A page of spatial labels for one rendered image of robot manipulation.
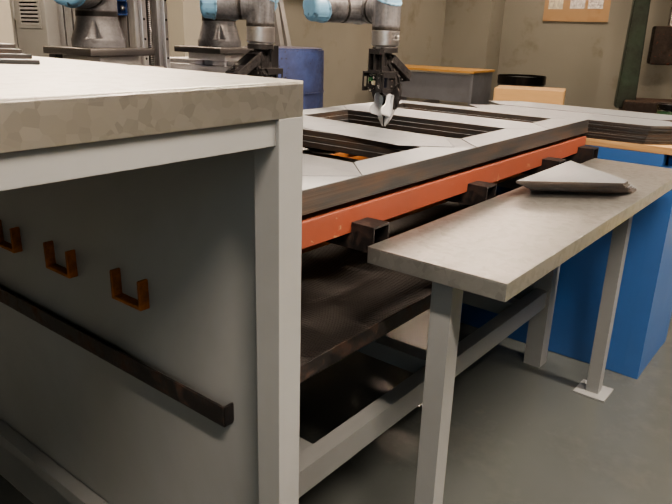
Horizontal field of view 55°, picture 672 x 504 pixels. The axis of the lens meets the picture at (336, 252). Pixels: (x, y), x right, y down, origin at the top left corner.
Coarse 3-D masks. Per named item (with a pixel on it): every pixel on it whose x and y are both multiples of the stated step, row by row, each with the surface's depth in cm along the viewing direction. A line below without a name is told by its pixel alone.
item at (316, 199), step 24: (336, 120) 210; (360, 120) 211; (408, 120) 201; (432, 120) 196; (528, 120) 212; (312, 144) 168; (336, 144) 164; (360, 144) 159; (384, 144) 155; (456, 144) 154; (504, 144) 162; (528, 144) 174; (408, 168) 129; (432, 168) 137; (456, 168) 145; (312, 192) 107; (336, 192) 112; (360, 192) 118
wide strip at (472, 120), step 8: (400, 112) 211; (408, 112) 212; (416, 112) 212; (424, 112) 213; (432, 112) 214; (440, 120) 195; (448, 120) 195; (456, 120) 196; (464, 120) 196; (472, 120) 197; (480, 120) 197; (488, 120) 198; (496, 120) 198; (504, 120) 199; (504, 128) 182; (512, 128) 182; (520, 128) 183; (528, 128) 183; (536, 128) 184; (544, 128) 184
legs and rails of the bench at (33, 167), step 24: (72, 144) 54; (96, 144) 56; (120, 144) 57; (144, 144) 59; (168, 144) 61; (192, 144) 64; (216, 144) 66; (240, 144) 69; (264, 144) 71; (0, 168) 50; (24, 168) 51; (48, 168) 53; (72, 168) 54; (96, 168) 56; (120, 168) 58
